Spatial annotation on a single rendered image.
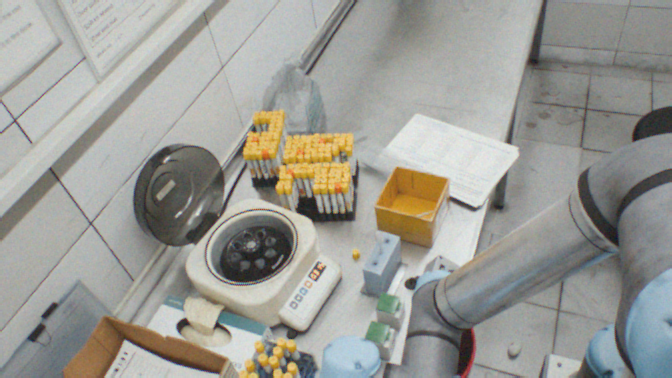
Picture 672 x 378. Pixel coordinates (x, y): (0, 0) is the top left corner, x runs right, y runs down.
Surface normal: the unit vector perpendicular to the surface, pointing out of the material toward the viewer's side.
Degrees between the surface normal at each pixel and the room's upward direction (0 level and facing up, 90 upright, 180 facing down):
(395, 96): 0
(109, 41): 93
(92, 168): 90
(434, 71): 0
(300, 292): 25
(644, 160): 49
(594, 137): 0
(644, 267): 62
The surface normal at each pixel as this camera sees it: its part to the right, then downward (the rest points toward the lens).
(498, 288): -0.59, 0.48
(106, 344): 0.91, 0.17
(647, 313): -0.95, -0.32
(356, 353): 0.06, -0.94
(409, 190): -0.43, 0.70
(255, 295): -0.14, -0.68
